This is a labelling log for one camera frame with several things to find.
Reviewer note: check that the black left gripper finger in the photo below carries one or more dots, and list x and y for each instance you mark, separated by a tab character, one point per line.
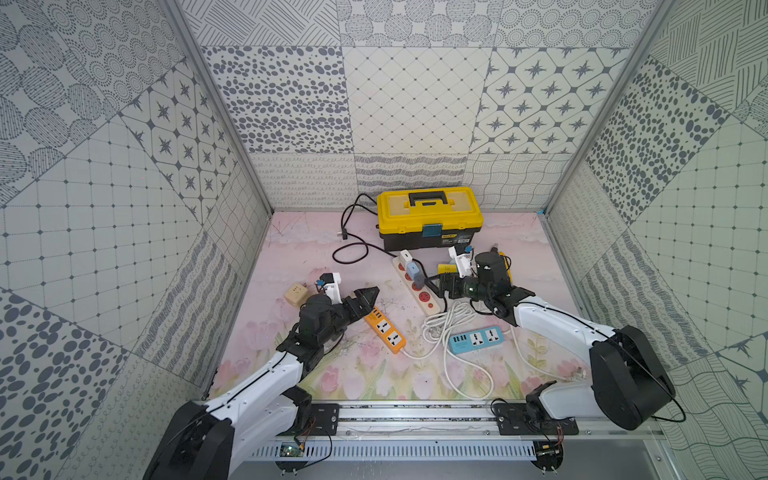
367	294
359	308

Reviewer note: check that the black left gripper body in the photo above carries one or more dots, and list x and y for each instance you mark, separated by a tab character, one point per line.
349	303

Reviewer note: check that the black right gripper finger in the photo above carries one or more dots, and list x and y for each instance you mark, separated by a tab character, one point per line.
450	278
454	289

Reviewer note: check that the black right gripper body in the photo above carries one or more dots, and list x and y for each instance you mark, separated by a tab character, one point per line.
477	291

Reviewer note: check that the yellow cube socket adapter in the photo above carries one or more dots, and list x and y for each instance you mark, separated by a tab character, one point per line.
446	268

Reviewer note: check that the cream power strip red sockets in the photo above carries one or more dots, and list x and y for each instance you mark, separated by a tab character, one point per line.
423	296

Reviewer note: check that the cream dragon cube adapter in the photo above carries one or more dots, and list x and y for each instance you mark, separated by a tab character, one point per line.
297	295

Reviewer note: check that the teal USB power strip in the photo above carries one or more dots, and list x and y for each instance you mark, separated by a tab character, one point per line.
466	342

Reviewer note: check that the orange USB power strip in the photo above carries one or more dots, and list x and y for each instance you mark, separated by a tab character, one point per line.
385	330

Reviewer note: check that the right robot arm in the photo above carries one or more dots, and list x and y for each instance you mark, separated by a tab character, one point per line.
625	382

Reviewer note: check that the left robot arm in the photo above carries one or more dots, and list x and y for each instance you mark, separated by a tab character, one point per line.
211	440

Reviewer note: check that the yellow black toolbox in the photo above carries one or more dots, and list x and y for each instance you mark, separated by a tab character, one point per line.
428	218

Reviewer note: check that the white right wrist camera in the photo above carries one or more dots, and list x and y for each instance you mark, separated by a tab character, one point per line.
462	258

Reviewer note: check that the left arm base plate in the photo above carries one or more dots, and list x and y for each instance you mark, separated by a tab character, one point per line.
317	419

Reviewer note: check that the aluminium mounting rail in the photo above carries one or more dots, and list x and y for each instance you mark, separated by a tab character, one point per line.
359	420

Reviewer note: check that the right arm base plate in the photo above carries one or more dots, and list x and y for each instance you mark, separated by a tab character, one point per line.
518	419

